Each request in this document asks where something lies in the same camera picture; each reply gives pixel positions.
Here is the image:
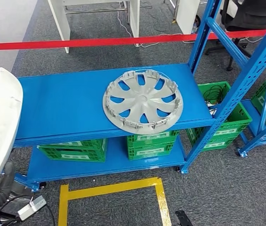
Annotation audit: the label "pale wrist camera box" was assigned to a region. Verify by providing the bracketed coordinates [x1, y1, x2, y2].
[17, 195, 47, 221]

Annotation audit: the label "white desk side panel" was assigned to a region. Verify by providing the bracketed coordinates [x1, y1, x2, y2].
[176, 0, 200, 35]

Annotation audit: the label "green crate holding cables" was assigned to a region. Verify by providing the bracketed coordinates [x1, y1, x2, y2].
[185, 81, 253, 153]

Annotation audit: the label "grey wheel hubcap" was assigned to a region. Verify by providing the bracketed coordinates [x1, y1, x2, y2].
[102, 69, 184, 135]

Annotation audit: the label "red barrier tape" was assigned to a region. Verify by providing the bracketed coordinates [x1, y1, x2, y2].
[0, 29, 266, 51]

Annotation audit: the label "white curved plastic part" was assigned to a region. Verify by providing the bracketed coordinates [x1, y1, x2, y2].
[0, 67, 24, 180]

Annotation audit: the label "black office chair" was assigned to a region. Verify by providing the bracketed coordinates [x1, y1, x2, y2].
[204, 0, 266, 72]

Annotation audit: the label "black tangled cables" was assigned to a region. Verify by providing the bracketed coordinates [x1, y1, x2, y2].
[203, 85, 224, 105]

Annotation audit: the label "white desk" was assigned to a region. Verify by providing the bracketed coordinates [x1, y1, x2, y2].
[47, 0, 141, 54]

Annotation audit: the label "white floor cable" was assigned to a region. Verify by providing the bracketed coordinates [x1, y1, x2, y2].
[117, 9, 139, 48]
[139, 32, 190, 48]

